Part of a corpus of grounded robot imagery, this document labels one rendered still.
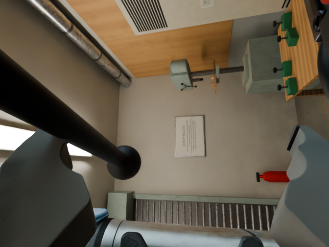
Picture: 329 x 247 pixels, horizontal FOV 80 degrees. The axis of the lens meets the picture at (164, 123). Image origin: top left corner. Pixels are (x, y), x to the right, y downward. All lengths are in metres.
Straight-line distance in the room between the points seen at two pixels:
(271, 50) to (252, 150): 1.35
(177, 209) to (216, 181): 0.68
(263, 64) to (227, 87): 1.00
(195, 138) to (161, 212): 1.18
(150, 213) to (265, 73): 2.38
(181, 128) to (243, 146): 0.93
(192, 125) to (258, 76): 1.25
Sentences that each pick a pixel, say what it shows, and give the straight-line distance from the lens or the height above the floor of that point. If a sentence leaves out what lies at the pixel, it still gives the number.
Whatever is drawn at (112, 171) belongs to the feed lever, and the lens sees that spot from 0.20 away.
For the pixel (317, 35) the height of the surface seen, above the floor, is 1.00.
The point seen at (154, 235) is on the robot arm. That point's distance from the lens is 0.43.
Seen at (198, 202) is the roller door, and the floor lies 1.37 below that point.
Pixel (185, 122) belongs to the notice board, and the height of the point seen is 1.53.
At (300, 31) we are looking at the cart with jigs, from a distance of 1.69.
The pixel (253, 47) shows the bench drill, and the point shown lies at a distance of 2.44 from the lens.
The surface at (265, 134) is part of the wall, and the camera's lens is 3.11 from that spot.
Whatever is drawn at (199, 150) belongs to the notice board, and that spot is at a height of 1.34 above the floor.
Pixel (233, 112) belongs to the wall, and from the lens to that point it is 3.12.
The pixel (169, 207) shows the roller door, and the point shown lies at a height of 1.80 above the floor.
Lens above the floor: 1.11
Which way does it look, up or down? 14 degrees up
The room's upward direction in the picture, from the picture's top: 93 degrees counter-clockwise
